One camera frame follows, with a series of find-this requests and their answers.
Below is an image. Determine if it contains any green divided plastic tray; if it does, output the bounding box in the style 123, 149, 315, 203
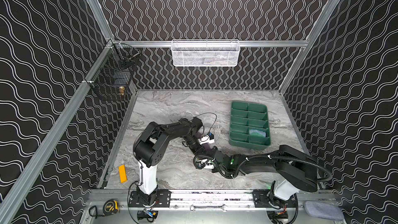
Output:
229, 101, 272, 150

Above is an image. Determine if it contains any purple striped sock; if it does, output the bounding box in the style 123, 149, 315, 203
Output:
195, 132, 214, 145

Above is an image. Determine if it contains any blue orange striped sock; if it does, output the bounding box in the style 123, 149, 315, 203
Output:
249, 129, 267, 138

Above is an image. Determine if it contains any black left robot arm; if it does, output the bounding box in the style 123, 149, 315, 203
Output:
133, 117, 219, 206

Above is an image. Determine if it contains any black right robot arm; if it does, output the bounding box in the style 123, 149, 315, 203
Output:
193, 145, 333, 202

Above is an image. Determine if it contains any yellow block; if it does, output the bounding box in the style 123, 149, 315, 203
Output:
118, 164, 127, 184

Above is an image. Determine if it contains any yellow tape measure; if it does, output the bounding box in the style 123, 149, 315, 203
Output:
103, 199, 119, 216

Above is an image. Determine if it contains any grey cloth pad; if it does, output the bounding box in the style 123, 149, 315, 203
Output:
304, 201, 344, 221

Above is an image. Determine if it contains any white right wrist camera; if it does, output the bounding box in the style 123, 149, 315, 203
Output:
196, 159, 215, 170

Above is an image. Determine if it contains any white mesh wall basket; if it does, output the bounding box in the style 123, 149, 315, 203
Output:
171, 39, 240, 67

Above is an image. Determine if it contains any black wire wall basket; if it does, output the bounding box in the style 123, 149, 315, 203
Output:
88, 41, 142, 102

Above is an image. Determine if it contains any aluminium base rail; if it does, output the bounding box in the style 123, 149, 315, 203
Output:
127, 189, 336, 211

